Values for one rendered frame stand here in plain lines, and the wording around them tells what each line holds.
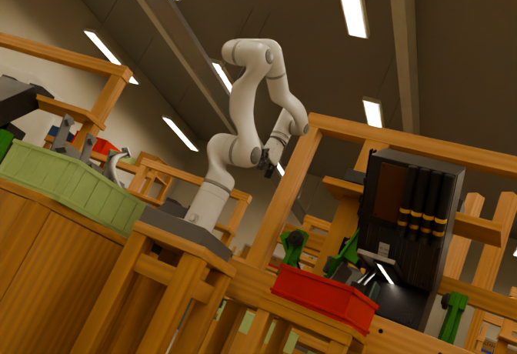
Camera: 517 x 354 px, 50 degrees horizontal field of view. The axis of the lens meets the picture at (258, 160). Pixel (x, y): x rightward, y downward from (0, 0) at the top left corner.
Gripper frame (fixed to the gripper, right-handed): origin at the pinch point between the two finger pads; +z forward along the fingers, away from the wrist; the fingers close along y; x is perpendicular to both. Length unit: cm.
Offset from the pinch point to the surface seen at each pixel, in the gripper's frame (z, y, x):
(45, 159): 38, 58, -58
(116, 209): 43, 29, -40
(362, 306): 41, 17, 67
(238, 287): 50, -5, 9
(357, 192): -20, -54, 24
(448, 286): 7, -75, 77
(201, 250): 46, 41, 14
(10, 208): 60, 61, -59
